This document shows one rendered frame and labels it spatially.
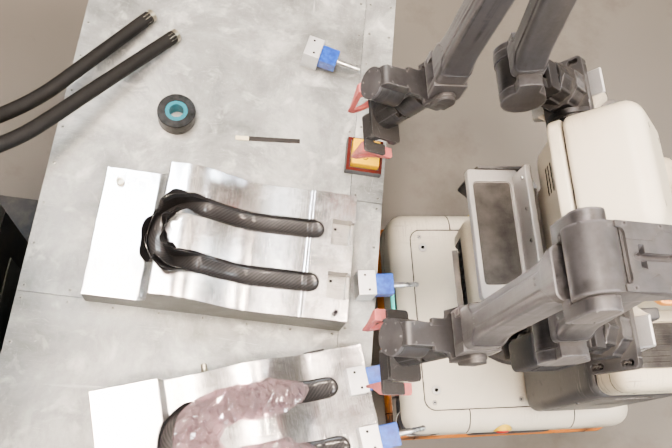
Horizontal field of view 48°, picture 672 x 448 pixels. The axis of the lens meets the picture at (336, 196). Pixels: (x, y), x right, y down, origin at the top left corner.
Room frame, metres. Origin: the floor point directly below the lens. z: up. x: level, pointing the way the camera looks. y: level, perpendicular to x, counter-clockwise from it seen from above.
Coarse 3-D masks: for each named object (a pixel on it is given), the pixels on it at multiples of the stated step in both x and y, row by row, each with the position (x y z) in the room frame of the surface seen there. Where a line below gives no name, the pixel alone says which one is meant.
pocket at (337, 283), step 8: (328, 272) 0.44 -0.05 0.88; (336, 272) 0.45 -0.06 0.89; (328, 280) 0.43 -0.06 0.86; (336, 280) 0.44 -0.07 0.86; (344, 280) 0.45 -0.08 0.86; (328, 288) 0.42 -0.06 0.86; (336, 288) 0.42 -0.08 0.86; (344, 288) 0.43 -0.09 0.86; (328, 296) 0.40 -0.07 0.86; (336, 296) 0.41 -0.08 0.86; (344, 296) 0.41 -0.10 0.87
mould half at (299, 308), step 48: (144, 192) 0.44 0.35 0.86; (240, 192) 0.51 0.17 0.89; (288, 192) 0.56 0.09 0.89; (96, 240) 0.31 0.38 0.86; (192, 240) 0.37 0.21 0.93; (240, 240) 0.42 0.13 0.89; (288, 240) 0.47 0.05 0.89; (96, 288) 0.23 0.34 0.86; (144, 288) 0.27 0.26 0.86; (192, 288) 0.29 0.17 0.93; (240, 288) 0.34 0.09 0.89
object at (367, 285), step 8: (360, 272) 0.48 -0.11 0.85; (368, 272) 0.49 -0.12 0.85; (360, 280) 0.46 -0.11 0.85; (368, 280) 0.47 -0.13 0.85; (376, 280) 0.48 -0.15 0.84; (384, 280) 0.49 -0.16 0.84; (392, 280) 0.50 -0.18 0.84; (360, 288) 0.45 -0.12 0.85; (368, 288) 0.45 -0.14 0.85; (376, 288) 0.46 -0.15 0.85; (384, 288) 0.47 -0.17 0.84; (392, 288) 0.48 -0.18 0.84; (360, 296) 0.44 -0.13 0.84; (368, 296) 0.45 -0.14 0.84; (376, 296) 0.46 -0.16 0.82; (384, 296) 0.46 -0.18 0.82
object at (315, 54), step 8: (312, 40) 0.93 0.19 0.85; (320, 40) 0.93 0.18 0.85; (312, 48) 0.91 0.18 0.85; (320, 48) 0.92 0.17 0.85; (328, 48) 0.93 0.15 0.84; (304, 56) 0.89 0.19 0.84; (312, 56) 0.89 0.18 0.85; (320, 56) 0.91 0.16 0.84; (328, 56) 0.91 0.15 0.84; (336, 56) 0.92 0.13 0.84; (304, 64) 0.89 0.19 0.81; (312, 64) 0.89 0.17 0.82; (320, 64) 0.89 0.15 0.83; (328, 64) 0.90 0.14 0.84; (344, 64) 0.92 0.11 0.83; (352, 64) 0.93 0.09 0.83
